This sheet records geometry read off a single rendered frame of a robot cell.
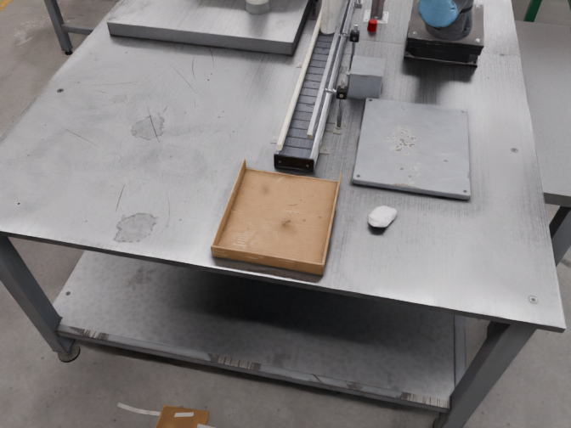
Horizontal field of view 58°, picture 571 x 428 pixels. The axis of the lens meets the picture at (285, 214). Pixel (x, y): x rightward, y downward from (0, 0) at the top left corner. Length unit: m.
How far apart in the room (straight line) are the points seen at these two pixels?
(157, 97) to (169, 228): 0.54
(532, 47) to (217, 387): 1.63
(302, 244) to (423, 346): 0.74
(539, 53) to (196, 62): 1.17
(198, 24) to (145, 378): 1.28
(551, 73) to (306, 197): 0.99
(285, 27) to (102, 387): 1.43
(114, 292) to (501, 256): 1.31
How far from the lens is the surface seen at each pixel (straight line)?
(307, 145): 1.39
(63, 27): 3.58
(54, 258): 2.44
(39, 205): 1.44
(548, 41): 2.13
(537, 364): 2.19
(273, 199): 1.31
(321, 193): 1.33
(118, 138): 1.56
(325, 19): 1.83
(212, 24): 1.93
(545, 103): 1.80
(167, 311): 1.87
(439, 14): 1.64
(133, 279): 1.98
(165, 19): 1.98
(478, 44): 1.84
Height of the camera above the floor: 1.80
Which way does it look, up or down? 49 degrees down
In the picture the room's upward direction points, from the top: straight up
